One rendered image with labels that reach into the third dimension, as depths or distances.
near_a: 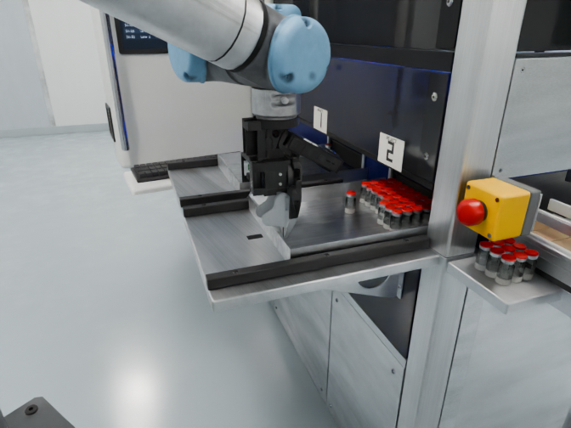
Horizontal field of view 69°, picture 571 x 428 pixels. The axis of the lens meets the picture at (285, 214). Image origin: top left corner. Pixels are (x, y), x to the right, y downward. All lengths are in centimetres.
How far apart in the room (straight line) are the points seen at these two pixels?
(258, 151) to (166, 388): 127
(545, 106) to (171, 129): 114
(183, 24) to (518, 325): 87
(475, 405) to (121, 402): 120
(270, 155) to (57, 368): 153
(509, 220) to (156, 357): 153
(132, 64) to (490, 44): 110
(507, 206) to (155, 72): 117
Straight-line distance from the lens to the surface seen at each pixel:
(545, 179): 137
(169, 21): 40
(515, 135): 76
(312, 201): 95
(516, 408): 124
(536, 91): 77
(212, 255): 74
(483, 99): 70
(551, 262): 77
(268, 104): 62
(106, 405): 178
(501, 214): 66
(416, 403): 99
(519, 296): 72
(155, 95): 151
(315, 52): 45
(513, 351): 107
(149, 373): 184
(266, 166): 64
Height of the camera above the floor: 124
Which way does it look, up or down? 24 degrees down
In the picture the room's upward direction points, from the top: straight up
